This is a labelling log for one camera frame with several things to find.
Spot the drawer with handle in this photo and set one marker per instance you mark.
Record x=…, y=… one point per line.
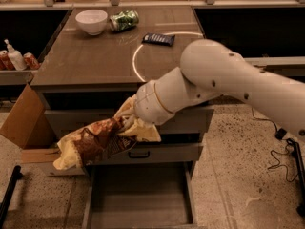
x=188, y=121
x=155, y=154

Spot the red soda can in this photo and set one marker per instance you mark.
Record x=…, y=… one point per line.
x=31, y=61
x=4, y=58

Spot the grey left side shelf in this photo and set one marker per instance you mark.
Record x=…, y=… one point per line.
x=9, y=78

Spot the grey drawer cabinet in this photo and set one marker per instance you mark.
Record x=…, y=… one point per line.
x=83, y=72

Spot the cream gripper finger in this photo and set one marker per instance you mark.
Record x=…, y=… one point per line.
x=125, y=113
x=128, y=122

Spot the black stand right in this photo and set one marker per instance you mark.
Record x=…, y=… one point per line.
x=301, y=176

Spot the white pump bottle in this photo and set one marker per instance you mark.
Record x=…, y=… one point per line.
x=15, y=57

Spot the grey shelf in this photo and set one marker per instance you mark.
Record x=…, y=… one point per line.
x=9, y=78
x=286, y=66

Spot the dark blue snack bar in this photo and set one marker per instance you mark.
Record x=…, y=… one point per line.
x=158, y=39

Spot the grey right side shelf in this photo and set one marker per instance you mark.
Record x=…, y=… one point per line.
x=286, y=66

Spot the open bottom drawer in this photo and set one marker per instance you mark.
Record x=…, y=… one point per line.
x=140, y=196

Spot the top drawer with handle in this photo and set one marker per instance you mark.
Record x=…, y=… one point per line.
x=188, y=121

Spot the brown chip bag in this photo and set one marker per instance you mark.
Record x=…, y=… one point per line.
x=103, y=139

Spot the white ceramic bowl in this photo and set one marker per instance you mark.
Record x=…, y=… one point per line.
x=93, y=22

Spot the middle drawer with handle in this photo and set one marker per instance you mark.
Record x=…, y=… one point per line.
x=155, y=154

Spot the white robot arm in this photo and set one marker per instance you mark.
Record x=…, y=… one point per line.
x=208, y=70

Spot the black pole left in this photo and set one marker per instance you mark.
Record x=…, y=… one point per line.
x=4, y=205

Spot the green soda can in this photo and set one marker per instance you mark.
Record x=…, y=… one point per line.
x=124, y=20

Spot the brown cardboard box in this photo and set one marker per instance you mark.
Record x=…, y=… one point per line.
x=27, y=127

